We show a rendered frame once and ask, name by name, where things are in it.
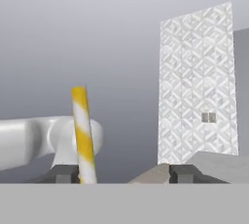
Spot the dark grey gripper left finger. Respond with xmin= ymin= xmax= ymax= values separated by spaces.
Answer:
xmin=26 ymin=164 xmax=81 ymax=184

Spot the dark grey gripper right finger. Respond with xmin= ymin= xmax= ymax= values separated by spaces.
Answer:
xmin=169 ymin=164 xmax=231 ymax=184

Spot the yellow and white striped straw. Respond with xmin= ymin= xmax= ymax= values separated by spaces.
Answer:
xmin=70 ymin=86 xmax=98 ymax=185

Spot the white rounded tube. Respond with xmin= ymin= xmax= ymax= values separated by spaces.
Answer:
xmin=0 ymin=115 xmax=104 ymax=171

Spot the grey wall socket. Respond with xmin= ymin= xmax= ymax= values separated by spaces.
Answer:
xmin=200 ymin=112 xmax=217 ymax=124

